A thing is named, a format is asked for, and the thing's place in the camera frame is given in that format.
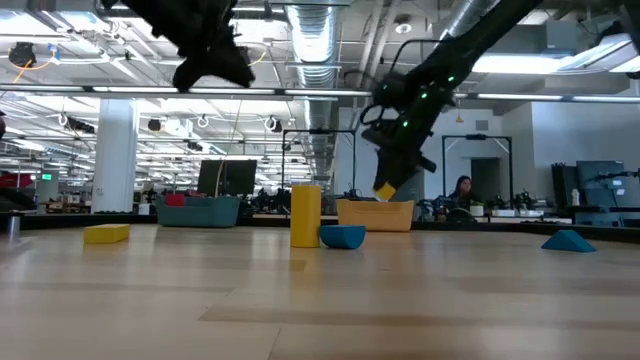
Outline white round column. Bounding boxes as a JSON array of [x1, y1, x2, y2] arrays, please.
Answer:
[[91, 97, 140, 214]]

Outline black monitor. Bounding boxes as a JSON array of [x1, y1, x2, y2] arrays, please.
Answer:
[[196, 159, 259, 198]]

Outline background black robot arms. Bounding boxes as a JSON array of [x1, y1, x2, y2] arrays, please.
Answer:
[[492, 188, 539, 211]]

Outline yellow plastic bin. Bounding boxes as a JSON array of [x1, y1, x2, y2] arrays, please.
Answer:
[[336, 198, 417, 233]]

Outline teal plastic bin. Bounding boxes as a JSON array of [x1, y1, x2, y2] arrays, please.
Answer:
[[155, 194, 242, 229]]

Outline dark equipment cabinet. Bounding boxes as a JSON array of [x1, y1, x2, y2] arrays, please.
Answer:
[[551, 160, 640, 210]]

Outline person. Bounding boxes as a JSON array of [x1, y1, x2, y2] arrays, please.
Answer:
[[447, 174, 481, 214]]

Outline flat yellow block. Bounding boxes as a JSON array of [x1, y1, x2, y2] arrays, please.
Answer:
[[83, 223, 131, 246]]

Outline yellow cylinder block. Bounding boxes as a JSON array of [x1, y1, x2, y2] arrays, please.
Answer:
[[290, 183, 322, 249]]

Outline black ceiling-hung device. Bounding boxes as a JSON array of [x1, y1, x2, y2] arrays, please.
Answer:
[[8, 41, 38, 69]]

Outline silver ventilation duct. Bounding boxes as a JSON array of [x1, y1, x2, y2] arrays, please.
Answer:
[[285, 0, 343, 182]]

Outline blue triangle block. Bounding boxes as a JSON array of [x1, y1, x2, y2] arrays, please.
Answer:
[[541, 229, 598, 254]]

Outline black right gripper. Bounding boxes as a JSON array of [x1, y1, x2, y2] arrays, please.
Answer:
[[359, 101, 438, 193]]

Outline black metal stand frame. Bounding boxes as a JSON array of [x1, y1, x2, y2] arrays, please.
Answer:
[[441, 133, 515, 210], [280, 128, 358, 197]]

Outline blue half-cylinder block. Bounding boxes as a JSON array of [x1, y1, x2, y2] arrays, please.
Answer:
[[319, 224, 367, 251]]

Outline metal post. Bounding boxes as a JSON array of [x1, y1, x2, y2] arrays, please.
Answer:
[[5, 211, 23, 241]]

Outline black table frame rail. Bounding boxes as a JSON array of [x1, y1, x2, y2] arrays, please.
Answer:
[[0, 211, 640, 245]]

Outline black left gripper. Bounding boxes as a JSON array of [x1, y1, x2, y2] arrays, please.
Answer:
[[102, 0, 257, 94]]

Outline long ceiling light bar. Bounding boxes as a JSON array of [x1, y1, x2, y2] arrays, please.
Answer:
[[0, 83, 640, 104]]

